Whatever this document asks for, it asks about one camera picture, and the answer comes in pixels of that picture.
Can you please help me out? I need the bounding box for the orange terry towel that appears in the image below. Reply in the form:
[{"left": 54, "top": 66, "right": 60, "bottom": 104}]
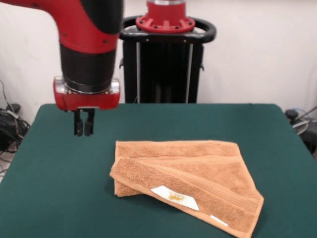
[{"left": 109, "top": 140, "right": 265, "bottom": 238}]

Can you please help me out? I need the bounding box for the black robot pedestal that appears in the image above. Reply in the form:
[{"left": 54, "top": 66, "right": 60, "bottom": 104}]
[{"left": 119, "top": 15, "right": 217, "bottom": 104}]

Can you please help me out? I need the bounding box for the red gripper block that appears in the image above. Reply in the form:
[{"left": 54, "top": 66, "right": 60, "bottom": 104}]
[{"left": 53, "top": 76, "right": 121, "bottom": 137}]

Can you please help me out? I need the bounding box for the dark green table cloth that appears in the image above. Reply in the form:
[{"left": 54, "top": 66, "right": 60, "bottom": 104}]
[{"left": 0, "top": 103, "right": 317, "bottom": 238}]

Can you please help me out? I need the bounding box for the black cable tangle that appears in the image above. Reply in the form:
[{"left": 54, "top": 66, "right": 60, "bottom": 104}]
[{"left": 0, "top": 79, "right": 32, "bottom": 174}]

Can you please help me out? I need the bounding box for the grey round stand base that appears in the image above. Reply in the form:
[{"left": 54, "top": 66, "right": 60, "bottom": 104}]
[{"left": 291, "top": 118, "right": 310, "bottom": 136}]

